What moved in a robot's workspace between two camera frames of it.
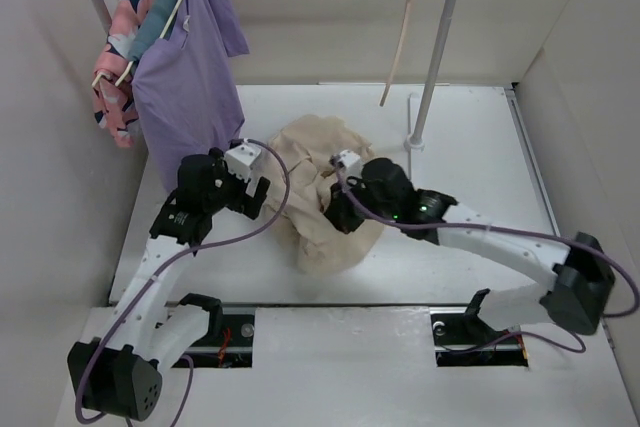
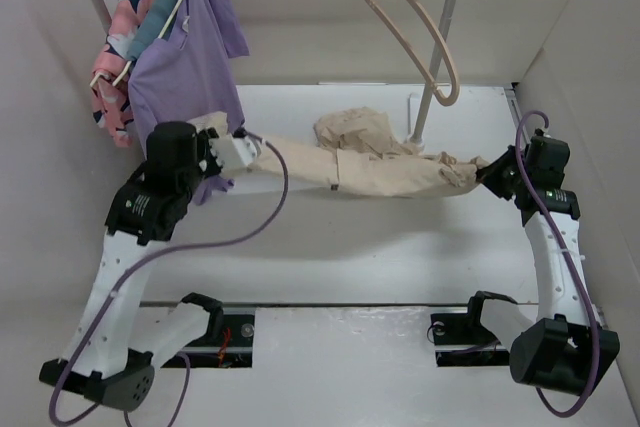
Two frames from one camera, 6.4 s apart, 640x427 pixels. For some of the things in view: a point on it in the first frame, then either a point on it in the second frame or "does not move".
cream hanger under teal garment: (122, 77) does not move
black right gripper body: (385, 208) → (510, 178)
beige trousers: (320, 245) → (355, 150)
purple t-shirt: (186, 98) does not move
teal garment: (154, 18) does not move
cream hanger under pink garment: (129, 66) does not move
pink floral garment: (115, 90) does not move
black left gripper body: (230, 190) → (209, 165)
